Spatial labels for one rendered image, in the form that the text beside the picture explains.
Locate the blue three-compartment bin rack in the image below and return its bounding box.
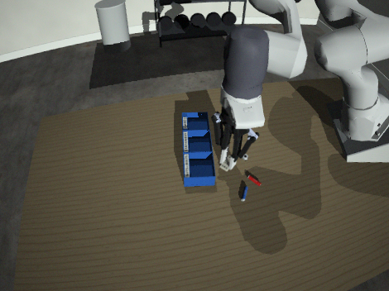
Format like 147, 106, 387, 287
182, 112, 215, 187

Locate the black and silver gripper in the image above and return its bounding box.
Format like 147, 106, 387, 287
211, 106, 259, 170

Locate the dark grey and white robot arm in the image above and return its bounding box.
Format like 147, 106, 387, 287
220, 0, 389, 141

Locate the white domino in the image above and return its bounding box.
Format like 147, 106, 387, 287
220, 155, 231, 171

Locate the red battery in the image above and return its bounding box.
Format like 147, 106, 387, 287
247, 175, 261, 186

